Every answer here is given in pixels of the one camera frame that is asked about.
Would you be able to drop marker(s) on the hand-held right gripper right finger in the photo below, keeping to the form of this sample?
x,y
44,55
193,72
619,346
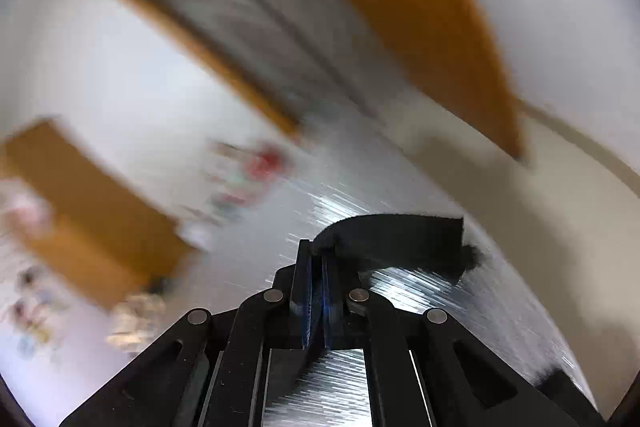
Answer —
x,y
328,302

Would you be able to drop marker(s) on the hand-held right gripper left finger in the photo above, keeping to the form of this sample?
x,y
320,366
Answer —
x,y
306,297

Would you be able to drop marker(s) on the black fleece garment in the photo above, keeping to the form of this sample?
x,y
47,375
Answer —
x,y
400,242

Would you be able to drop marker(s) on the silver foil bubble mat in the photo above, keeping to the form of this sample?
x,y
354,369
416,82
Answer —
x,y
400,187

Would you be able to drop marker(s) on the wooden wardrobe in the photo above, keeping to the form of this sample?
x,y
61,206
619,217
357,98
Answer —
x,y
90,207

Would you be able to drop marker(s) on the clear plastic doorway curtain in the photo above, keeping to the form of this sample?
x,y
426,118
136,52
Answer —
x,y
260,17

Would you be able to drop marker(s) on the pink white hanging sheet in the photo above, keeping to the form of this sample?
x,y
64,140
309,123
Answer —
x,y
25,207

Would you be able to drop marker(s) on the wooden door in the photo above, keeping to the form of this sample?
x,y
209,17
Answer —
x,y
425,7

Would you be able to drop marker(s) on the wooden door frame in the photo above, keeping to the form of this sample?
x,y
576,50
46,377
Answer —
x,y
210,58

